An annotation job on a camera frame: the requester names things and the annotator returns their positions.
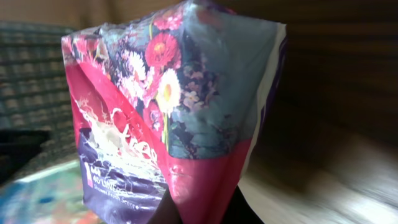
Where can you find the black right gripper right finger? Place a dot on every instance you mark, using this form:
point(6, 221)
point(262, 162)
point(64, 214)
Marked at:
point(239, 211)

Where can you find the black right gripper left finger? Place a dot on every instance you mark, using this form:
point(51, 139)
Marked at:
point(166, 212)

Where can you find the grey plastic mesh basket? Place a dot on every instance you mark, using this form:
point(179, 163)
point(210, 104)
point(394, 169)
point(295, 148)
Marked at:
point(34, 90)

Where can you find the teal wet wipes pack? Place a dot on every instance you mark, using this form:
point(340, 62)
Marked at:
point(53, 195)

